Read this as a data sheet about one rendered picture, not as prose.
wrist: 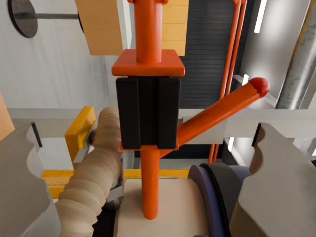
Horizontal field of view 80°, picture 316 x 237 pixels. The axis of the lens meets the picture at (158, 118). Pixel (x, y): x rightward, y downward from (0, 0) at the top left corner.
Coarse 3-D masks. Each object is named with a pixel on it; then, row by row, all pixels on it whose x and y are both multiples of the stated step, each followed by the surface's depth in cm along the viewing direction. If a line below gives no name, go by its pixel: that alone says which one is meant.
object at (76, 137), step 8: (80, 112) 34; (88, 112) 34; (80, 120) 32; (88, 120) 34; (72, 128) 29; (80, 128) 30; (88, 128) 34; (64, 136) 28; (72, 136) 28; (80, 136) 30; (88, 136) 32; (72, 144) 29; (80, 144) 30; (88, 144) 32; (72, 152) 30; (72, 160) 31
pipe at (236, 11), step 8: (232, 0) 670; (240, 0) 664; (240, 16) 719; (232, 24) 703; (240, 24) 728; (232, 32) 712; (240, 32) 742; (232, 40) 723; (232, 48) 740; (232, 64) 798; (224, 72) 783; (232, 72) 813; (224, 80) 795; (224, 88) 811; (216, 144) 987; (216, 152) 1008; (208, 160) 999
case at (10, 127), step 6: (0, 96) 40; (0, 102) 40; (0, 108) 40; (6, 108) 42; (0, 114) 40; (6, 114) 42; (0, 120) 40; (6, 120) 42; (0, 126) 40; (6, 126) 42; (12, 126) 44; (0, 132) 40; (6, 132) 42; (0, 138) 40
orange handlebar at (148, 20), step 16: (128, 0) 14; (144, 0) 14; (160, 0) 14; (144, 16) 14; (160, 16) 15; (144, 32) 15; (160, 32) 15; (144, 48) 15; (160, 48) 16; (144, 160) 21; (144, 176) 22; (144, 192) 24; (144, 208) 26
